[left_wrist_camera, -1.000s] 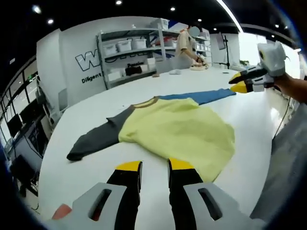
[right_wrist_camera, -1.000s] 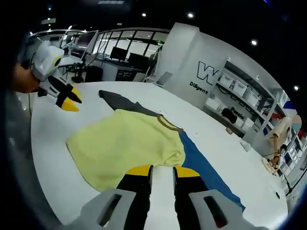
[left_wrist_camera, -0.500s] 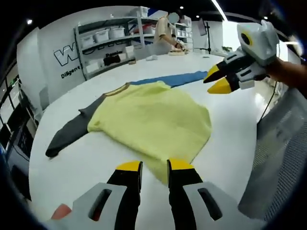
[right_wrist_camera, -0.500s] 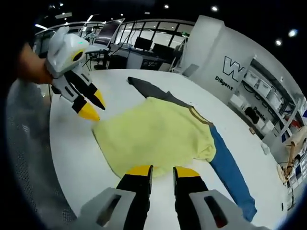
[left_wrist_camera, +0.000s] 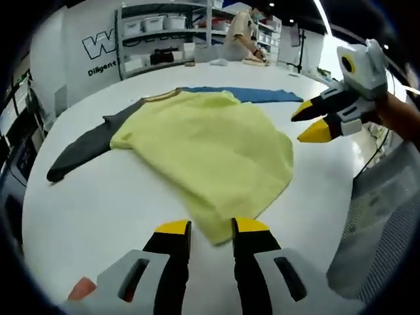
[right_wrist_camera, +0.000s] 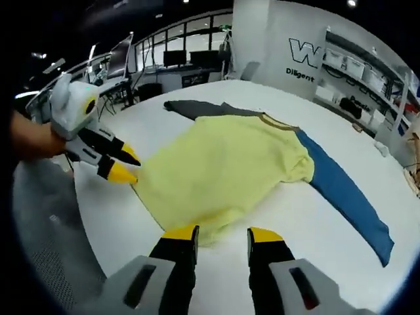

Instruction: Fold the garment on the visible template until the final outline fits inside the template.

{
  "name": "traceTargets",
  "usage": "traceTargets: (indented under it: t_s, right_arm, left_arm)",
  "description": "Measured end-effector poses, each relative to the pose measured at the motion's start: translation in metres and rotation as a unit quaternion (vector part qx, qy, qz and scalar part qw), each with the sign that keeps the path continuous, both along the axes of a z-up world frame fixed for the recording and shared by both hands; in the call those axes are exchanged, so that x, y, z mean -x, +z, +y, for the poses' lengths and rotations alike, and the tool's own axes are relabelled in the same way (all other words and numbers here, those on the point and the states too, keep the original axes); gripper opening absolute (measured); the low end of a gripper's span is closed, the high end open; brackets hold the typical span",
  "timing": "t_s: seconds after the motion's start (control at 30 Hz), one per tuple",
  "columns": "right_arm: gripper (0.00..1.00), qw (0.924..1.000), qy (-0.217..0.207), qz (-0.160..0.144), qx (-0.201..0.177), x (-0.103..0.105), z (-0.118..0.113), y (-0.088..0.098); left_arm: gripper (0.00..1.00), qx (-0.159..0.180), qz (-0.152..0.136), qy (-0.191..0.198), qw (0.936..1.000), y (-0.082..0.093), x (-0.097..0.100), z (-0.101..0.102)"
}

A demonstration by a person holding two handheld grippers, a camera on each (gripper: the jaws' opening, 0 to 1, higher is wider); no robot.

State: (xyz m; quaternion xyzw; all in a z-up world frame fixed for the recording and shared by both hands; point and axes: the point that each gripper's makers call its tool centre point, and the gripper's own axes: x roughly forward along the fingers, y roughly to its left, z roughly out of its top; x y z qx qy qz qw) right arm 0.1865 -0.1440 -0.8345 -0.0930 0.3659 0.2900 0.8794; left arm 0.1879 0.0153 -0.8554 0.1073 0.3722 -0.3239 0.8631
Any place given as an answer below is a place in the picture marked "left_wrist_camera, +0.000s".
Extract grey metal shelving rack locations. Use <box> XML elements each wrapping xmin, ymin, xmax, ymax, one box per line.
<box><xmin>114</xmin><ymin>0</ymin><xmax>231</xmax><ymax>81</ymax></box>

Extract dark cloth bundle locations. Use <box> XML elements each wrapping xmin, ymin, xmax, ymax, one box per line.
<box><xmin>150</xmin><ymin>51</ymin><xmax>175</xmax><ymax>65</ymax></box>

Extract wide white box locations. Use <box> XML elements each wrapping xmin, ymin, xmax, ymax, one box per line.
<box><xmin>124</xmin><ymin>54</ymin><xmax>149</xmax><ymax>72</ymax></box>

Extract shelving rack with white bins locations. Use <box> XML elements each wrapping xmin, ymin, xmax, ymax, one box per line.
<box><xmin>255</xmin><ymin>12</ymin><xmax>284</xmax><ymax>64</ymax></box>

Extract beige flat item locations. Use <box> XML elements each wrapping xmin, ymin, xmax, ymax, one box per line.
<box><xmin>242</xmin><ymin>57</ymin><xmax>270</xmax><ymax>67</ymax></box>

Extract grey mesh office chair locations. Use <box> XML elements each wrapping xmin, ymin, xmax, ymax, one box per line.
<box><xmin>326</xmin><ymin>140</ymin><xmax>420</xmax><ymax>300</ymax></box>

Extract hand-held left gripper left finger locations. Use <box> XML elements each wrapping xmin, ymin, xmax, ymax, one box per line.
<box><xmin>94</xmin><ymin>219</ymin><xmax>193</xmax><ymax>314</ymax></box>

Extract ceiling light strip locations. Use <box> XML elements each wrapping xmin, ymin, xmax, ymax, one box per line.
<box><xmin>312</xmin><ymin>0</ymin><xmax>333</xmax><ymax>24</ymax></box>

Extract person's left hand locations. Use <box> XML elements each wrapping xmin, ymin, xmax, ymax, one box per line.
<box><xmin>66</xmin><ymin>276</ymin><xmax>98</xmax><ymax>302</ymax></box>

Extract dark office counter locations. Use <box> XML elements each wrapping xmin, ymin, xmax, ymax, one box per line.
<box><xmin>0</xmin><ymin>75</ymin><xmax>51</xmax><ymax>188</ymax></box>

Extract person's right hand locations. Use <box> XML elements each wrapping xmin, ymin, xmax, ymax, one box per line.
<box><xmin>373</xmin><ymin>93</ymin><xmax>413</xmax><ymax>136</ymax></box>

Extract yellow grey blue garment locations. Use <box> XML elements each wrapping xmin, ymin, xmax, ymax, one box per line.
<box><xmin>46</xmin><ymin>86</ymin><xmax>305</xmax><ymax>246</ymax></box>

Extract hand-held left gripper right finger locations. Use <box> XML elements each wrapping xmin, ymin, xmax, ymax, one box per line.
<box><xmin>231</xmin><ymin>216</ymin><xmax>333</xmax><ymax>314</ymax></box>

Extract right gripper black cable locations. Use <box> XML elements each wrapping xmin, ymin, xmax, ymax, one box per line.
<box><xmin>357</xmin><ymin>127</ymin><xmax>392</xmax><ymax>175</ymax></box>

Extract white office chair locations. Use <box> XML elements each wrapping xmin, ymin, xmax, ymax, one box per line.
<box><xmin>54</xmin><ymin>87</ymin><xmax>68</xmax><ymax>110</ymax></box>

